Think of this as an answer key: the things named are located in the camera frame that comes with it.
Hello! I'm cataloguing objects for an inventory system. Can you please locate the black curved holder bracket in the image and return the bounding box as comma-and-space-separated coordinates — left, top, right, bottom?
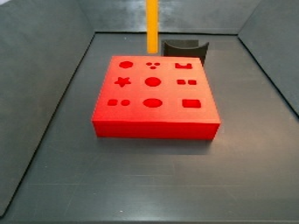
161, 39, 209, 63

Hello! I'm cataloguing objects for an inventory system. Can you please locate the yellow square-circle peg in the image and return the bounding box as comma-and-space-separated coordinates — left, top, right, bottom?
145, 0, 159, 53

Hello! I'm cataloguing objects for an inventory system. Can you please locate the red shape-sorting block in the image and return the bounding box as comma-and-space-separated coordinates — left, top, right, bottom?
92, 56, 220, 140

